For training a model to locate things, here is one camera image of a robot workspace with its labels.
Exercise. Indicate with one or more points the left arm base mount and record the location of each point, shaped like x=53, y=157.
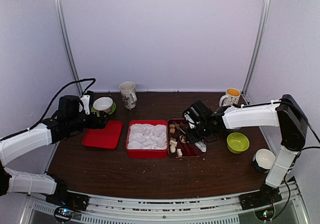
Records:
x=73, y=201

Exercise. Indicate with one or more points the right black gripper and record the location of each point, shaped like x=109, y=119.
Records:
x=191, y=138

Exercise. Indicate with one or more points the right aluminium frame post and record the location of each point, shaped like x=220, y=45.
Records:
x=263, y=20

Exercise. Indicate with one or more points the red chocolate tray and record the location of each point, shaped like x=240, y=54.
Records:
x=188, y=150

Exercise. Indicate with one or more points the red tin box base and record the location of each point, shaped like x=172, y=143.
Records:
x=147, y=154

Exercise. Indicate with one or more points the lime green bowl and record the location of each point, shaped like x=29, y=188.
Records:
x=237, y=143

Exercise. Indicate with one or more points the red tin lid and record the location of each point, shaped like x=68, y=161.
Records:
x=106, y=138

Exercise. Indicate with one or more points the dark bowl white inside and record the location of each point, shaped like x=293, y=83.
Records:
x=263, y=160

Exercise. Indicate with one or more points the green saucer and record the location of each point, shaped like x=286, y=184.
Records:
x=100, y=109

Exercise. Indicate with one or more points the tall white patterned mug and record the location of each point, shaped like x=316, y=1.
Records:
x=128, y=94

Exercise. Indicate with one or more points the front aluminium rail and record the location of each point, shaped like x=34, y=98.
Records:
x=225, y=209

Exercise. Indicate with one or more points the white mug yellow inside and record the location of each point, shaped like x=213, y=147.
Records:
x=230, y=97

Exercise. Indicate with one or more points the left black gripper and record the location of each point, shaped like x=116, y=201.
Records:
x=101, y=123

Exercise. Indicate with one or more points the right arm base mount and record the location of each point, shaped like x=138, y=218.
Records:
x=256, y=200

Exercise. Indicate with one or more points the metal serving tongs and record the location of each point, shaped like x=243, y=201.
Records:
x=182, y=127

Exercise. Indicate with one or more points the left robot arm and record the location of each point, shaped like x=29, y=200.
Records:
x=46, y=132

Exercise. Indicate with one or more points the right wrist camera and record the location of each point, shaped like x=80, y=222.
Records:
x=198, y=112

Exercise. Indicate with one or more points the white bowl on saucer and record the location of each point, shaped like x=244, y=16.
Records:
x=103, y=101

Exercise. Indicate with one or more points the aluminium frame post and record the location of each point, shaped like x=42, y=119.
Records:
x=66, y=40
x=263, y=20

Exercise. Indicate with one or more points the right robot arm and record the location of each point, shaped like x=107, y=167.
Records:
x=282, y=122

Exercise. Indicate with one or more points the white round chocolate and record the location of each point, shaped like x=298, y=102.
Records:
x=172, y=149

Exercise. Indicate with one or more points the white block chocolate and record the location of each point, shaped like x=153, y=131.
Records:
x=179, y=152

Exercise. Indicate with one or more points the left aluminium frame post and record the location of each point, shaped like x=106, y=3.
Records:
x=66, y=40

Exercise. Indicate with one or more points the white paper cupcake liners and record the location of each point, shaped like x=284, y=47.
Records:
x=147, y=137

